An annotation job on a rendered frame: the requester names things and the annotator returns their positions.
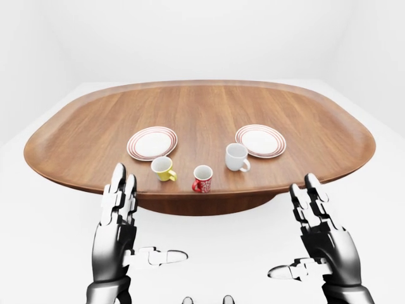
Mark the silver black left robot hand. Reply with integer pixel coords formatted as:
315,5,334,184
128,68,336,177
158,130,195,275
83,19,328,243
90,162,189,284

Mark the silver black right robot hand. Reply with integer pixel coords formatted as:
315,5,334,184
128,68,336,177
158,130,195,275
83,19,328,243
267,172,363,288

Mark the yellow mug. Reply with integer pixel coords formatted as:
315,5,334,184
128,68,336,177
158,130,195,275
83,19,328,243
151,156,178,182

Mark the white plate with red rings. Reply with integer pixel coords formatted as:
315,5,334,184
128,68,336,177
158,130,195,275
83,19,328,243
234,124,287,159
127,125,178,162

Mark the red patterned mug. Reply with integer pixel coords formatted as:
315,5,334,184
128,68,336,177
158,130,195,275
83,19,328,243
192,165,214,194

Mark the white mug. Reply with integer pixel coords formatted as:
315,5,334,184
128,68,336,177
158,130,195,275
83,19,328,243
225,142,251,173

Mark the round dark wood table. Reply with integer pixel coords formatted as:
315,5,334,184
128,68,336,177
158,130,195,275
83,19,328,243
23,79,378,217

